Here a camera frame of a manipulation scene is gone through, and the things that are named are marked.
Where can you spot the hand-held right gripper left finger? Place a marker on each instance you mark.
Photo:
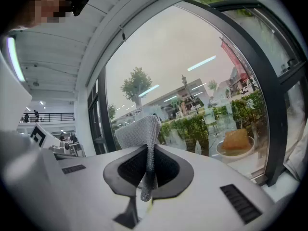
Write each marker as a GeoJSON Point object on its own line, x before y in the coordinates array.
{"type": "Point", "coordinates": [96, 177]}

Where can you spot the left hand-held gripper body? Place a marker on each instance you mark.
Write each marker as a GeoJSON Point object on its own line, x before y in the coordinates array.
{"type": "Point", "coordinates": [41, 136]}

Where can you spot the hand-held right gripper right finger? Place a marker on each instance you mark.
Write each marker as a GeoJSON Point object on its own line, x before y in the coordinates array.
{"type": "Point", "coordinates": [204, 191]}

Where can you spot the grey cloth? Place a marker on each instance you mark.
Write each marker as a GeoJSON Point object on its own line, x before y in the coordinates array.
{"type": "Point", "coordinates": [139, 131]}

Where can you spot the black balcony railing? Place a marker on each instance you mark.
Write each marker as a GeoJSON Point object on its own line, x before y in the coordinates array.
{"type": "Point", "coordinates": [55, 117]}

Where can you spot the green hedge row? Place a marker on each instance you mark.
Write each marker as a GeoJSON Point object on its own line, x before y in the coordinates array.
{"type": "Point", "coordinates": [192, 129]}

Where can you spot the white window ledge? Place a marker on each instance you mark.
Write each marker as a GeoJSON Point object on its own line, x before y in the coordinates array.
{"type": "Point", "coordinates": [276, 189]}

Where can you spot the ceiling strip light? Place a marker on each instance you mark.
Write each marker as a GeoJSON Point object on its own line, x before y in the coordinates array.
{"type": "Point", "coordinates": [15, 59]}

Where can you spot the white crumpled garment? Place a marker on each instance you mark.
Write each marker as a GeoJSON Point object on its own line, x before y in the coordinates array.
{"type": "Point", "coordinates": [297, 157]}

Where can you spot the street tree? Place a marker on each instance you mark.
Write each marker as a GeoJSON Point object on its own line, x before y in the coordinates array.
{"type": "Point", "coordinates": [137, 80]}

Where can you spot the person's head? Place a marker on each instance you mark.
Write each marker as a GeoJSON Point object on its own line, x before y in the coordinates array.
{"type": "Point", "coordinates": [48, 3]}

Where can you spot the red street banner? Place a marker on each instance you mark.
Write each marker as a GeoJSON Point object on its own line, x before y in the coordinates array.
{"type": "Point", "coordinates": [234, 59]}

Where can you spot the black window frame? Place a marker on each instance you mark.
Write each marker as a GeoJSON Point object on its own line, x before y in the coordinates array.
{"type": "Point", "coordinates": [272, 97]}

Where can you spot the black head-worn camera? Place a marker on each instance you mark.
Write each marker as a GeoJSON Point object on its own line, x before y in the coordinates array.
{"type": "Point", "coordinates": [80, 3]}

